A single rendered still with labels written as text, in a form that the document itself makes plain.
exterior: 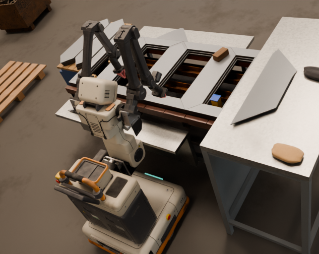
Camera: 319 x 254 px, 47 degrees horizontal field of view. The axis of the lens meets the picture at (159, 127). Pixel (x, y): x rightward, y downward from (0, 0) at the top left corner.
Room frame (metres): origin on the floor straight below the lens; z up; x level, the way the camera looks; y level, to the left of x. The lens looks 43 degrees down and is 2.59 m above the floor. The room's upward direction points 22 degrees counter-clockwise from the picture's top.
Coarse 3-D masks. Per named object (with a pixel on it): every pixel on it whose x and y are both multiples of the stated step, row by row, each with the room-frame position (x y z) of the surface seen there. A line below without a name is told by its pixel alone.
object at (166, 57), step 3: (165, 54) 2.64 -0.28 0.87; (162, 57) 2.61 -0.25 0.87; (165, 57) 2.59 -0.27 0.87; (168, 57) 2.58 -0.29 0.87; (171, 57) 2.56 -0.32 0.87; (174, 57) 2.54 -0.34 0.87; (177, 57) 2.53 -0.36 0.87; (165, 60) 2.55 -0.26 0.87; (168, 60) 2.54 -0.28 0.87; (171, 60) 2.52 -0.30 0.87; (174, 60) 2.50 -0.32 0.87
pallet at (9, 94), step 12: (0, 72) 5.01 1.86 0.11; (12, 72) 4.87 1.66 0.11; (24, 72) 4.73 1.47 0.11; (36, 72) 4.60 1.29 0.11; (0, 84) 4.68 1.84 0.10; (12, 84) 4.54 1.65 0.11; (24, 84) 4.42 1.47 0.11; (0, 96) 4.36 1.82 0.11; (12, 96) 4.25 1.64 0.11; (24, 96) 4.29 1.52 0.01; (0, 108) 4.08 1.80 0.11; (0, 120) 3.96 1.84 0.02
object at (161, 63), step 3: (159, 60) 2.59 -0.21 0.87; (162, 60) 2.57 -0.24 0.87; (156, 63) 2.56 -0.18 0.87; (159, 63) 2.54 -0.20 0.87; (162, 63) 2.53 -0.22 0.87; (165, 63) 2.51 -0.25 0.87; (168, 63) 2.49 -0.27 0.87; (171, 63) 2.48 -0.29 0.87; (174, 63) 2.46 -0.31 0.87; (159, 66) 2.51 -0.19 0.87; (162, 66) 2.49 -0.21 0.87; (165, 66) 2.48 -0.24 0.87; (168, 66) 2.46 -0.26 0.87; (171, 66) 2.45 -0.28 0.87
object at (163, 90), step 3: (159, 87) 1.91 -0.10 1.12; (162, 87) 1.94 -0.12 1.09; (159, 90) 1.90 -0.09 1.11; (162, 90) 1.92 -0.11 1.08; (165, 90) 1.91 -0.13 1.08; (153, 93) 1.95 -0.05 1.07; (156, 93) 1.91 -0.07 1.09; (159, 93) 1.91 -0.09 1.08; (162, 93) 1.91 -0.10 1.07; (162, 96) 1.89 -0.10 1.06
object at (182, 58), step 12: (144, 48) 2.89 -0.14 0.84; (156, 48) 2.83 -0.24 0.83; (180, 60) 2.50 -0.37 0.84; (240, 60) 2.22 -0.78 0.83; (168, 72) 2.39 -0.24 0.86; (228, 72) 2.14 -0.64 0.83; (72, 84) 2.79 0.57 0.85; (216, 84) 2.04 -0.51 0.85; (120, 96) 2.36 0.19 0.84; (168, 108) 2.01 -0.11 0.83
